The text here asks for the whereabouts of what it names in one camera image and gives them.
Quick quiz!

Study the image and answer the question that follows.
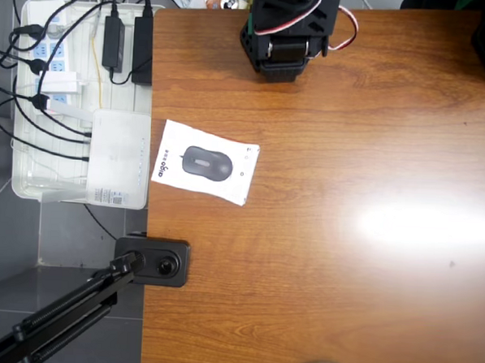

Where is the orange white mouse box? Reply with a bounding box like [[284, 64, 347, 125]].
[[149, 119, 262, 208]]

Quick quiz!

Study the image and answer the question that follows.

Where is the black desk clamp base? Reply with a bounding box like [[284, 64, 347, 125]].
[[112, 233, 193, 288]]

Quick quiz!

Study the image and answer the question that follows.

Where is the white router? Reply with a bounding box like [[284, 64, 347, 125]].
[[84, 108, 154, 210]]

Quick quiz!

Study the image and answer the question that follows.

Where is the white plastic tray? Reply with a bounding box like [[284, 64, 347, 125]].
[[10, 0, 167, 207]]

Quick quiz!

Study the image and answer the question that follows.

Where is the black power adapter brick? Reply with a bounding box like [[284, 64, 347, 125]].
[[131, 15, 156, 85], [100, 14, 128, 73]]

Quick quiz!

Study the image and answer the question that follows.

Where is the white plug charger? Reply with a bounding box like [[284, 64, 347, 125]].
[[39, 69, 81, 97]]

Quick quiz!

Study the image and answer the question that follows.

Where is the white power strip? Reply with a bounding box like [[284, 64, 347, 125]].
[[20, 5, 86, 115]]

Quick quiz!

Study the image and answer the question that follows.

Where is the thin yellow wire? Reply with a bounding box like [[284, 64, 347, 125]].
[[87, 35, 108, 110]]

